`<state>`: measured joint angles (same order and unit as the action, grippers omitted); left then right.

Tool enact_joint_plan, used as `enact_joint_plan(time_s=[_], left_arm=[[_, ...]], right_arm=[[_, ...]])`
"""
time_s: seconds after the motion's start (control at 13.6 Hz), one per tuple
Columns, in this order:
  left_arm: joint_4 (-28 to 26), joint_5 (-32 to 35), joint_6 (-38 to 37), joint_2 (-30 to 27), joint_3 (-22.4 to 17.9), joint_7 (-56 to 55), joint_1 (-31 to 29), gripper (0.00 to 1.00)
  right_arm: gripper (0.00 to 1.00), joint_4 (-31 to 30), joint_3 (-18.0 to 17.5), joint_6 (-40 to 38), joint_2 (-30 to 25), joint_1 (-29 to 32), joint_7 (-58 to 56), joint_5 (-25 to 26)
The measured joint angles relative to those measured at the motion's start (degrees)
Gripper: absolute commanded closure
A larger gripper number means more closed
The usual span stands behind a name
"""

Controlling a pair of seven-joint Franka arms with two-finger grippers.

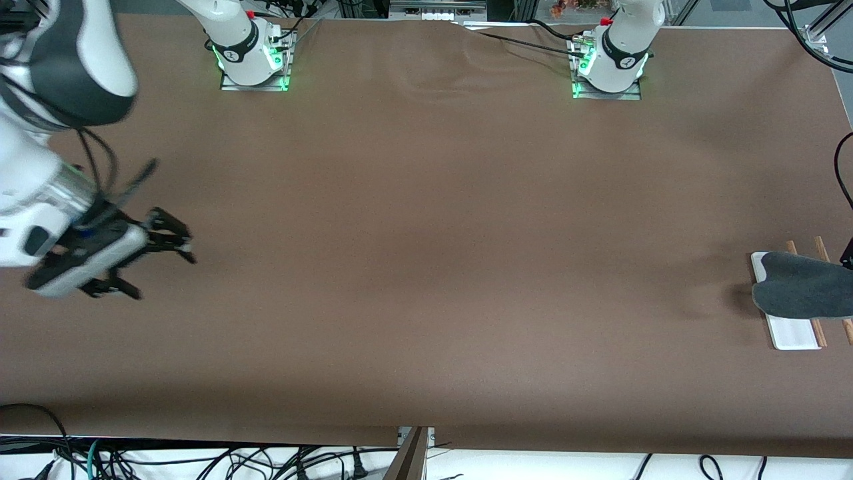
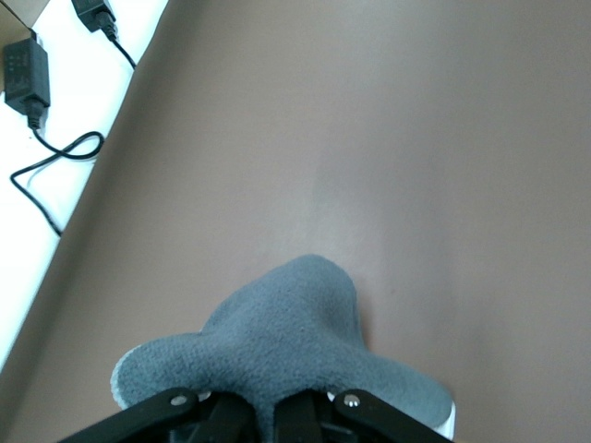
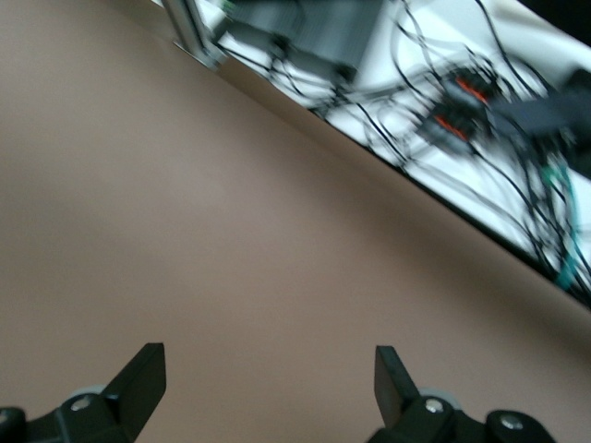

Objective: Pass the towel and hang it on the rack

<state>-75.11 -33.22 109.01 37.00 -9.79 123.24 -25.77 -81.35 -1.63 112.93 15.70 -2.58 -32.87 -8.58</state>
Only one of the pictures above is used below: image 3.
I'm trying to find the grey power supply box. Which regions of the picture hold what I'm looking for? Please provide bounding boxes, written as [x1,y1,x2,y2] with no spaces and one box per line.
[229,0,385,82]

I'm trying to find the dark grey flat device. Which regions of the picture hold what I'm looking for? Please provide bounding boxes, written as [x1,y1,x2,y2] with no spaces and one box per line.
[488,67,591,140]

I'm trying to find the black power strip orange switches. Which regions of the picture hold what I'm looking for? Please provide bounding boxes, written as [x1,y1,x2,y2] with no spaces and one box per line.
[416,107,477,152]
[437,67,496,108]

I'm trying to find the aluminium profile post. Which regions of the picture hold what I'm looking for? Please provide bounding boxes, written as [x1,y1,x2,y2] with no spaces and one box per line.
[161,0,228,71]

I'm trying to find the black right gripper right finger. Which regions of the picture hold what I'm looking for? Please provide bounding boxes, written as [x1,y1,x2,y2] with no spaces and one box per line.
[371,345,555,443]

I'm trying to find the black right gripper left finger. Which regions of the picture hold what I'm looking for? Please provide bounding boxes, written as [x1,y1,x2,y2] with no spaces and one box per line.
[0,341,167,443]

